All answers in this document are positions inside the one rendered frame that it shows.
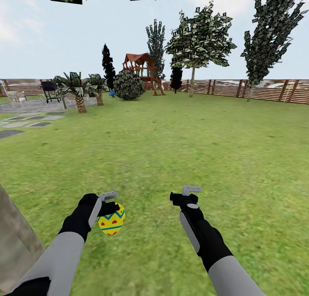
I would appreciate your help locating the easter egg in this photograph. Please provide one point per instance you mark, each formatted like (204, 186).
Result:
(112, 223)

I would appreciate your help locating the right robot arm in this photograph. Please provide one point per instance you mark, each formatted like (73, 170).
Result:
(227, 275)

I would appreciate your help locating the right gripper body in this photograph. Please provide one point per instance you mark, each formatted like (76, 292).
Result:
(179, 198)

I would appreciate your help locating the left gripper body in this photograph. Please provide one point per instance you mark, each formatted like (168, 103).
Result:
(109, 208)

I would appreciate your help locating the charcoal grill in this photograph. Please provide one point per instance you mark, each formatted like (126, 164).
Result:
(48, 86)

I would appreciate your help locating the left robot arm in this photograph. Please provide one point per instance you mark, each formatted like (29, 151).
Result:
(54, 272)

